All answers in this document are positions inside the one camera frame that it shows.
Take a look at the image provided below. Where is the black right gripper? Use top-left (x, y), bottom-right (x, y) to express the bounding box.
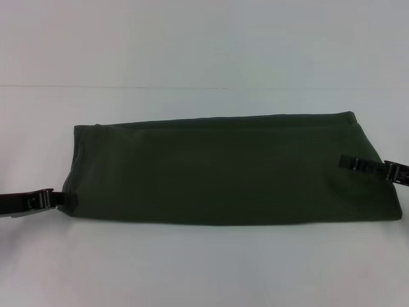
top-left (337, 153), bottom-right (409, 188)

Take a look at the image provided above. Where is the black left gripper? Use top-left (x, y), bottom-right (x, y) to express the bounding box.
top-left (0, 187), bottom-right (79, 220)

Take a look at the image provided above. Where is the dark green t-shirt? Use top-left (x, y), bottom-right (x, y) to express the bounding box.
top-left (62, 110), bottom-right (403, 228)

